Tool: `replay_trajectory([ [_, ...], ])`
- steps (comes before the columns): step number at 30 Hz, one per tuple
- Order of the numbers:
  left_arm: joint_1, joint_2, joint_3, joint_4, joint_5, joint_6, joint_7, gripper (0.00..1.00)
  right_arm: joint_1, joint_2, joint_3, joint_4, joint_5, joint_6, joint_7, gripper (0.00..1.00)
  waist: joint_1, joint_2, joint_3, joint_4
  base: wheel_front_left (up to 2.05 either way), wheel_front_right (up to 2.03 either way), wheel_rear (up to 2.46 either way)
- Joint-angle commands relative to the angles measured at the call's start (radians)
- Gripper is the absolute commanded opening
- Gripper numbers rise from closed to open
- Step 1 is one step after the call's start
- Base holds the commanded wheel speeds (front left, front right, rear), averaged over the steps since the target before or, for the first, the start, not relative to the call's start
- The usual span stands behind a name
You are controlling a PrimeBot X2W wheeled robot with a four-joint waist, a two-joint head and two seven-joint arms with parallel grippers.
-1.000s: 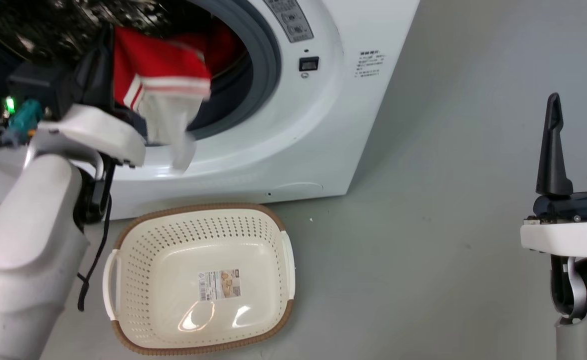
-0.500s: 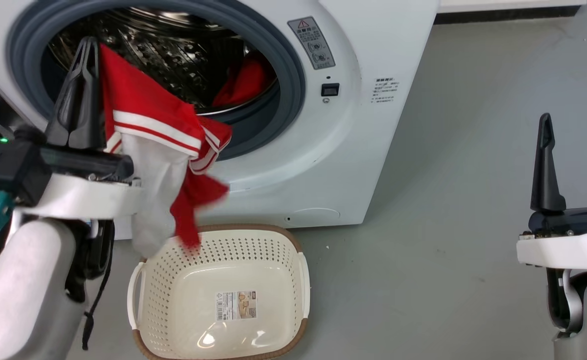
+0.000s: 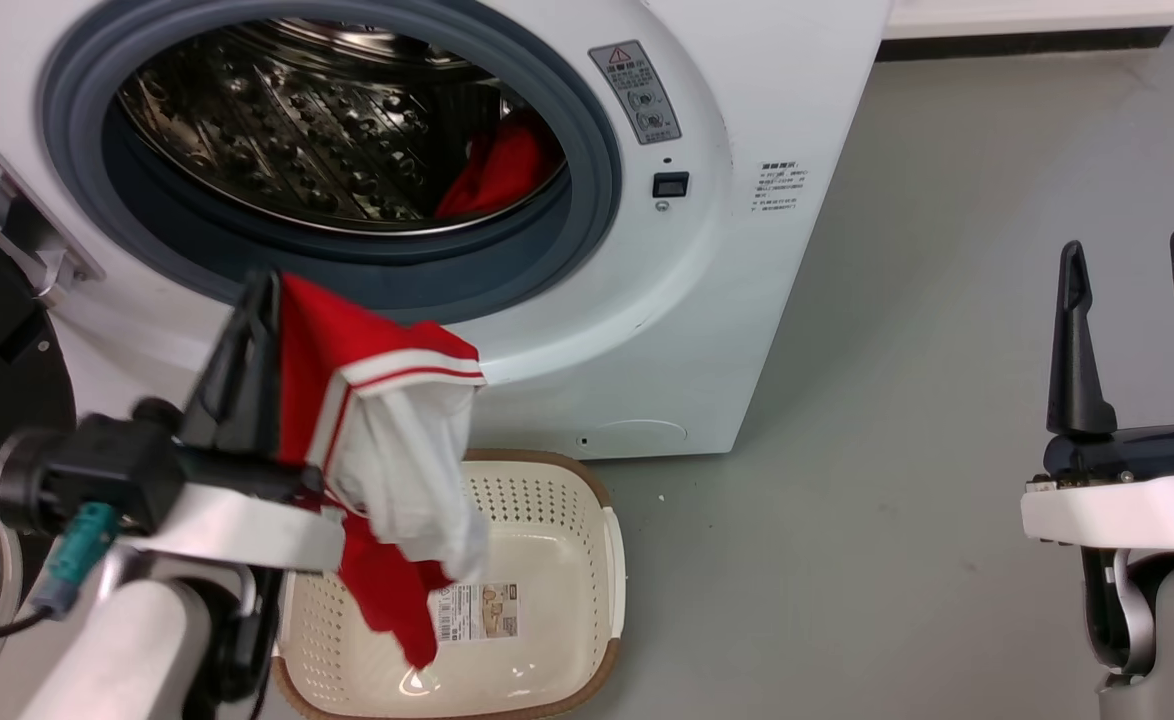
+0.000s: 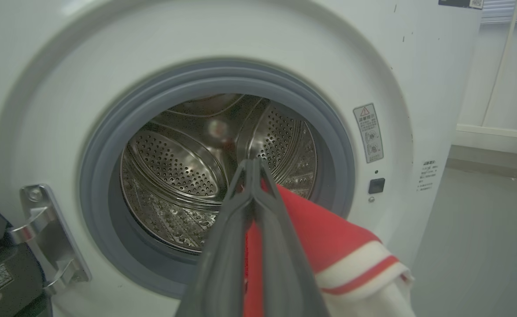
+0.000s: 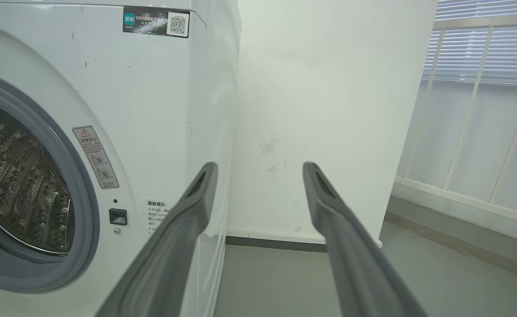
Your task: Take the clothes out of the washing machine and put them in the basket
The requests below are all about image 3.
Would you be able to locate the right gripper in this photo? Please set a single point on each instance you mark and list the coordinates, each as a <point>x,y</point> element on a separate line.
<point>1127,505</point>

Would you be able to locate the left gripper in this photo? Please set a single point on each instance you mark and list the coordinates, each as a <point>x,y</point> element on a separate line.
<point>247,520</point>

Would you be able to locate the red and white garment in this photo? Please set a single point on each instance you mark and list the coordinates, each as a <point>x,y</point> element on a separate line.
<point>309,340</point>

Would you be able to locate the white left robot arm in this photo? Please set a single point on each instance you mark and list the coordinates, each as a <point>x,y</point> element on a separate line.
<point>117,650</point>

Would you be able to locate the cream basket with brown rim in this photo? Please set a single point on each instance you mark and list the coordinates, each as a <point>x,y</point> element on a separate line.
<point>559,560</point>

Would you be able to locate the white front-load washing machine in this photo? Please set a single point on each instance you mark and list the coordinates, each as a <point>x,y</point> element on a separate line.
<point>747,300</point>

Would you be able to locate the grey rubber door gasket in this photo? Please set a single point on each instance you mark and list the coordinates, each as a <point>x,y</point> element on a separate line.
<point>347,272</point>

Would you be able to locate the stainless steel washer drum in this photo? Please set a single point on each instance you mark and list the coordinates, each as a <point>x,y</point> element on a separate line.
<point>277,130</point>

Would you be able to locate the metal door hinge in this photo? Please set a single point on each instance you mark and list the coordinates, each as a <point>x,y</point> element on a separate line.
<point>17,215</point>

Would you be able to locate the paper label sticker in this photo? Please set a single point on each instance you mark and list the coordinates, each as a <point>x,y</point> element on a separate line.
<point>477,612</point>

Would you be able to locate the printed text label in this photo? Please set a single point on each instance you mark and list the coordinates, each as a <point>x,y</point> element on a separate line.
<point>781,187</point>

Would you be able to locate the round filter cover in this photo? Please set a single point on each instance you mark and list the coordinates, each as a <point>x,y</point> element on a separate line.
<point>639,440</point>

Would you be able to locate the black door latch socket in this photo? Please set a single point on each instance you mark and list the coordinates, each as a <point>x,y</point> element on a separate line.
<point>671,185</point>

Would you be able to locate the grey warning sticker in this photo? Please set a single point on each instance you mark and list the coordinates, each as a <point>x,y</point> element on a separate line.
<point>635,92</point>

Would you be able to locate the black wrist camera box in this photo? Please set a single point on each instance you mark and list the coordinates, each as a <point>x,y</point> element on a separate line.
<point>97,465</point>

